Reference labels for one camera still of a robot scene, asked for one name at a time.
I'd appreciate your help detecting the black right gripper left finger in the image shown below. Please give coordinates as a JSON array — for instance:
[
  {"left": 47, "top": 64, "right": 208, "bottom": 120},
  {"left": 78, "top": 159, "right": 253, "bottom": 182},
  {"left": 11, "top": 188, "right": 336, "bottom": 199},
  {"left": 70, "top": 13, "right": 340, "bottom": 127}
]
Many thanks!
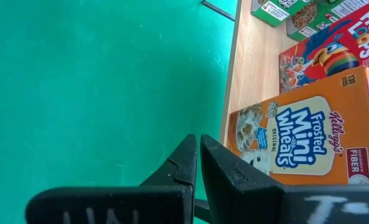
[{"left": 24, "top": 133, "right": 199, "bottom": 224}]

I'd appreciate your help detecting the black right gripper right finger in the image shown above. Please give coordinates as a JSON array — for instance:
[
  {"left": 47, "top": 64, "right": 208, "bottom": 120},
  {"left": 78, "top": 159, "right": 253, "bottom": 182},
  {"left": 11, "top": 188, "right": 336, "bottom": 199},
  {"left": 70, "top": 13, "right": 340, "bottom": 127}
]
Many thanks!
[{"left": 199, "top": 134, "right": 369, "bottom": 224}]

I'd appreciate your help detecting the orange Frosted Mini Wheats box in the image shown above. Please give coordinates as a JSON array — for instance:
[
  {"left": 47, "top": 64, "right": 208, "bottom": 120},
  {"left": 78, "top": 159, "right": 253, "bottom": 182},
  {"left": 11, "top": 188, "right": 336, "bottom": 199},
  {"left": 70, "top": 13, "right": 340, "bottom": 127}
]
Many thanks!
[{"left": 227, "top": 65, "right": 369, "bottom": 187}]

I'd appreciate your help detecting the red Froot Loops box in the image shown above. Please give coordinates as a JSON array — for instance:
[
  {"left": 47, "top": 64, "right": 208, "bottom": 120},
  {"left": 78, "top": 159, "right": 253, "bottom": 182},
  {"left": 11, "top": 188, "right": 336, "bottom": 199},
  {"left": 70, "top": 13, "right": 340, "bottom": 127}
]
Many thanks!
[{"left": 278, "top": 0, "right": 369, "bottom": 95}]

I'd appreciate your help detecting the green table mat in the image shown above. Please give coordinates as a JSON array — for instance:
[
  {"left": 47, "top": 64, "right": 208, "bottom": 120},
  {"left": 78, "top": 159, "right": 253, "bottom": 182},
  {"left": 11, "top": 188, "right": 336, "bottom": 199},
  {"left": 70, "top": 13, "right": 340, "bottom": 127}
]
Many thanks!
[{"left": 0, "top": 0, "right": 243, "bottom": 224}]

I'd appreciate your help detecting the wooden shelf with black frame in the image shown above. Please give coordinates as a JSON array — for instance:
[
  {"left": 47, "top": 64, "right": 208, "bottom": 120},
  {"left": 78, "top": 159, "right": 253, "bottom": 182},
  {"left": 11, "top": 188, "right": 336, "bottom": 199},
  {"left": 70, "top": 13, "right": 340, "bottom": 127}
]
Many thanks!
[{"left": 194, "top": 0, "right": 300, "bottom": 224}]

